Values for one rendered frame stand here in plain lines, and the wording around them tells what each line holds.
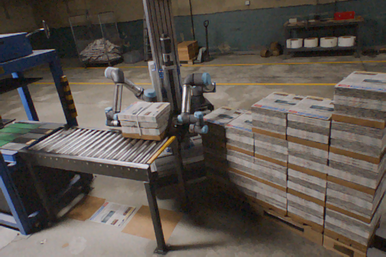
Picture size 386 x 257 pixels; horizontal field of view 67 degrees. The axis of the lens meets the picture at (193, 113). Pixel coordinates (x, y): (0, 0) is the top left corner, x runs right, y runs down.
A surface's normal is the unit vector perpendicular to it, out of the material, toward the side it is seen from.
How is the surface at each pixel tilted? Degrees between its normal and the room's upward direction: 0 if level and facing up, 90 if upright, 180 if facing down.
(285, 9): 90
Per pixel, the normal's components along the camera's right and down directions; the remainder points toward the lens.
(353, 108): -0.68, 0.34
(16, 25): 0.92, 0.04
